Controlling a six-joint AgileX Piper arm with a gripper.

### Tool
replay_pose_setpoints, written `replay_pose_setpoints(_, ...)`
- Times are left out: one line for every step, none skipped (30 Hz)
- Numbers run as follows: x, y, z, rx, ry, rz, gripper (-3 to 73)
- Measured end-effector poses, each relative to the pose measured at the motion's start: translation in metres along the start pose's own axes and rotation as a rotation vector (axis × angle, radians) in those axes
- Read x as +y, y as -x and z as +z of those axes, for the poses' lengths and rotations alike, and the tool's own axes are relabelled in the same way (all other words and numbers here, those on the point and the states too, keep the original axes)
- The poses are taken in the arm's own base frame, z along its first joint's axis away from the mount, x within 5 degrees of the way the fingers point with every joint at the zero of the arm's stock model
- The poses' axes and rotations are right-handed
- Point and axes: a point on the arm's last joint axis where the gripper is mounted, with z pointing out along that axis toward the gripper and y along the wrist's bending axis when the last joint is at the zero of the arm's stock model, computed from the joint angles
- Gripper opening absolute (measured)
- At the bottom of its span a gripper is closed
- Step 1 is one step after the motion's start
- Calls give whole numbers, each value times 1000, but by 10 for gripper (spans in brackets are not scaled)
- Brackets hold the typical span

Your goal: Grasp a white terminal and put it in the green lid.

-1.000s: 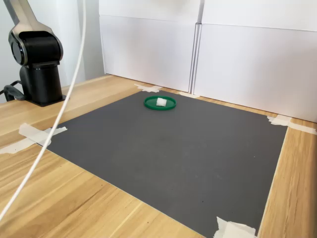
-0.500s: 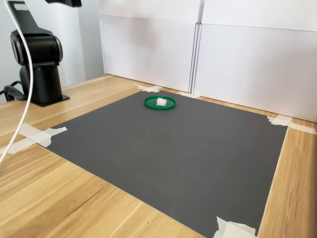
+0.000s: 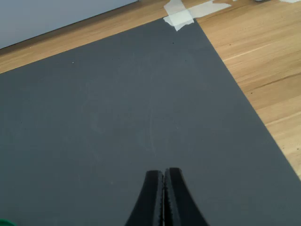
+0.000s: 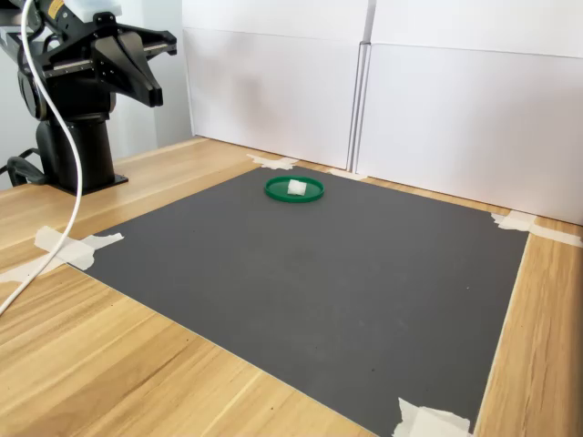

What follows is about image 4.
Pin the dark grey mat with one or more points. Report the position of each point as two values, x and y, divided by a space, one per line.
319 296

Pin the white masking tape piece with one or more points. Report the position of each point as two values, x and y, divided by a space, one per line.
519 221
346 174
428 421
68 250
273 161

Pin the white partition panel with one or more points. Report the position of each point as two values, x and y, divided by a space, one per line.
478 114
273 82

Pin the round green lid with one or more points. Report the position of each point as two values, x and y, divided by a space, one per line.
314 193

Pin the small white plastic terminal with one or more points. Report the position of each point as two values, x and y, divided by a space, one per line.
296 187

